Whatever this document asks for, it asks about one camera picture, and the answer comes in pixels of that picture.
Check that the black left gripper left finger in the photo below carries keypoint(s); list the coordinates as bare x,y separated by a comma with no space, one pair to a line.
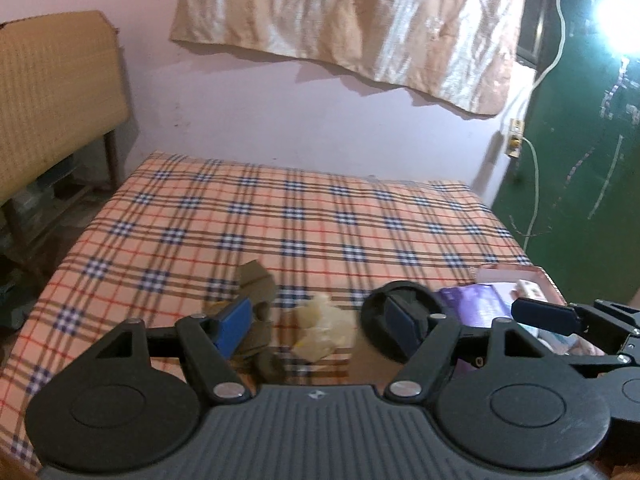
206,347

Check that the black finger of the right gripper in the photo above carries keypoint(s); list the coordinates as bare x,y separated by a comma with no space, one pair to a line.
605,324

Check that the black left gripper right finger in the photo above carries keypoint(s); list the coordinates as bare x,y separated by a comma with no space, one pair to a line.
429,341

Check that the olive green glove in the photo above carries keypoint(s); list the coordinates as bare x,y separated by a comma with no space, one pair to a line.
254,353

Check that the paper coffee cup black lid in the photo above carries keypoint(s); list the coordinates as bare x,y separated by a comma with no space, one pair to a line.
395,318

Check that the purple packet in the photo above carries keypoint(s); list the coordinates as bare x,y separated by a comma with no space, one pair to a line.
476,305

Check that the pink cardboard box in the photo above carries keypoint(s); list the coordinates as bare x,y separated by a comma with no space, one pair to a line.
512,282

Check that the pale yellow glove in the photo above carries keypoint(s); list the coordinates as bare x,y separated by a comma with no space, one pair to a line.
324,328

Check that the plaid bed sheet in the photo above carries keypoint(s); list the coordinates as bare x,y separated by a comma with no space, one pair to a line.
171,239

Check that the green door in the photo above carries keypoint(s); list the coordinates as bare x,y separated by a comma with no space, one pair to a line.
571,200

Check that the woven wooden chair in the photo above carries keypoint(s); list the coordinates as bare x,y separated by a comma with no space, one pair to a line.
62,87

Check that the wall power socket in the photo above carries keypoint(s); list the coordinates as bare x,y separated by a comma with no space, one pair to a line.
514,139

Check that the beige wall curtain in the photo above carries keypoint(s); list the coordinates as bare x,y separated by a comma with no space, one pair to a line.
460,52

